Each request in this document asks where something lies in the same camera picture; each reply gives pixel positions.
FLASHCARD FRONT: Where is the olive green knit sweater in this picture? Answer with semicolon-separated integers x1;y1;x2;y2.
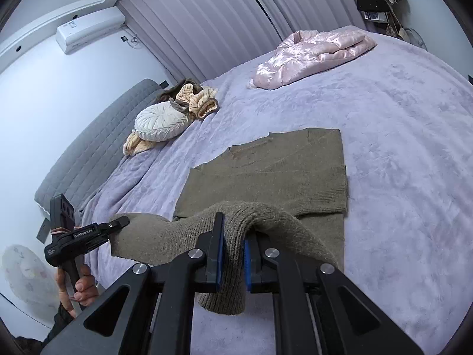
111;129;348;315

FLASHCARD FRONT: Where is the person's left hand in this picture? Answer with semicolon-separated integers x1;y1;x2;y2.
55;264;99;318

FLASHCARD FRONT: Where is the white floor fan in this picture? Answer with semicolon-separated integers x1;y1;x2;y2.
1;244;60;321

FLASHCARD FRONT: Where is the grey quilted headboard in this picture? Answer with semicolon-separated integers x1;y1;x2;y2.
35;79;163;214

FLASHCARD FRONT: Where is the round white pleated cushion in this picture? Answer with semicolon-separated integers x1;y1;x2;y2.
134;102;192;143

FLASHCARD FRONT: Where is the peach striped fleece garment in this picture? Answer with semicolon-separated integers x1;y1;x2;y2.
123;79;219;156

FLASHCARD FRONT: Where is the lavender plush bed blanket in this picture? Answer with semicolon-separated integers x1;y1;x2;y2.
82;35;472;354

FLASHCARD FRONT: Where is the pink satin puffer jacket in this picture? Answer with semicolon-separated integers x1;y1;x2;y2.
249;27;377;91

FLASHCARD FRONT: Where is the white wall air conditioner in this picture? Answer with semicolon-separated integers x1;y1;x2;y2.
55;7;125;54

